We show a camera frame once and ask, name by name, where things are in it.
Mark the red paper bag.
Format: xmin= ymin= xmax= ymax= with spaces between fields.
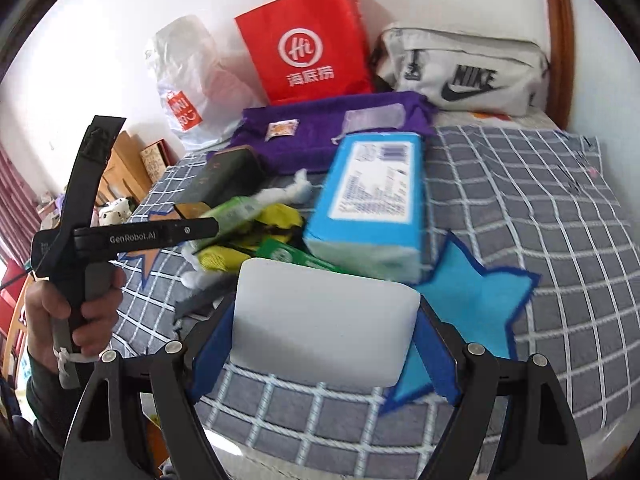
xmin=234 ymin=0 xmax=376 ymax=107

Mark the yellow packet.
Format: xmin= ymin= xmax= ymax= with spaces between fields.
xmin=255 ymin=204 xmax=304 ymax=241

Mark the dark green packet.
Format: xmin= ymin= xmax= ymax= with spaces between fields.
xmin=255 ymin=237 xmax=351 ymax=276

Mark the white lace cloth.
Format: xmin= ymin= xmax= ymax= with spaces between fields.
xmin=435 ymin=109 xmax=558 ymax=131

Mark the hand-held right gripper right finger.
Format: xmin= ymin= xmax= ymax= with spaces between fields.
xmin=412 ymin=295 xmax=588 ymax=480

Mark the person's left hand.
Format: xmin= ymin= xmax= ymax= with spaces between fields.
xmin=25 ymin=267 xmax=128 ymax=373

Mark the small printed sachet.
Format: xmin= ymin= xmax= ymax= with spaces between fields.
xmin=265 ymin=120 xmax=299 ymax=140

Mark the grey checked bedspread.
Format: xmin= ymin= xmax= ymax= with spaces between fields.
xmin=105 ymin=110 xmax=636 ymax=480

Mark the white plastic bag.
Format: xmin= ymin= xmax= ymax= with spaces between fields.
xmin=145 ymin=14 xmax=273 ymax=151

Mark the light green packet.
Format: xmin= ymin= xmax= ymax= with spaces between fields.
xmin=190 ymin=195 xmax=271 ymax=253

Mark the person's left forearm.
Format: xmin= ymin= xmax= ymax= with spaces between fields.
xmin=10 ymin=347 xmax=101 ymax=466

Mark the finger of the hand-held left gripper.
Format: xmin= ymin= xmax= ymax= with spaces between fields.
xmin=167 ymin=217 xmax=221 ymax=247

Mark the red striped curtain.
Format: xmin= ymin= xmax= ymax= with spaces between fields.
xmin=0 ymin=140 xmax=51 ymax=271

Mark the wooden headboard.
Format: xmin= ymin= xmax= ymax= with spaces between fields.
xmin=537 ymin=0 xmax=576 ymax=131

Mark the grey waist bag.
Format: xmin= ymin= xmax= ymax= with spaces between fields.
xmin=369 ymin=22 xmax=551 ymax=118

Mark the purple towel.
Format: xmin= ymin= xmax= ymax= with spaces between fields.
xmin=207 ymin=91 xmax=440 ymax=176

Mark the blue tissue pack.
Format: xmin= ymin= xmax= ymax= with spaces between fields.
xmin=302 ymin=131 xmax=433 ymax=286

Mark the wooden cabinet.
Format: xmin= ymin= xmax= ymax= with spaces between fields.
xmin=95 ymin=130 xmax=173 ymax=211

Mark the dark green box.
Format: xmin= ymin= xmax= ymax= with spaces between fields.
xmin=172 ymin=145 xmax=266 ymax=218

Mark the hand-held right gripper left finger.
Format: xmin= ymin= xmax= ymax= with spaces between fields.
xmin=59 ymin=292 xmax=238 ymax=480

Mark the spotted plush toy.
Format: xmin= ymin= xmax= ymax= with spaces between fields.
xmin=97 ymin=197 xmax=133 ymax=226

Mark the white sponge block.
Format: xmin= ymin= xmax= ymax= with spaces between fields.
xmin=234 ymin=257 xmax=422 ymax=388

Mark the clear plastic packet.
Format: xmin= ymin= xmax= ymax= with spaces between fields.
xmin=332 ymin=104 xmax=406 ymax=142

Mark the yellow-green packet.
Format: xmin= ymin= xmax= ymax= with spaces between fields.
xmin=195 ymin=245 xmax=251 ymax=273

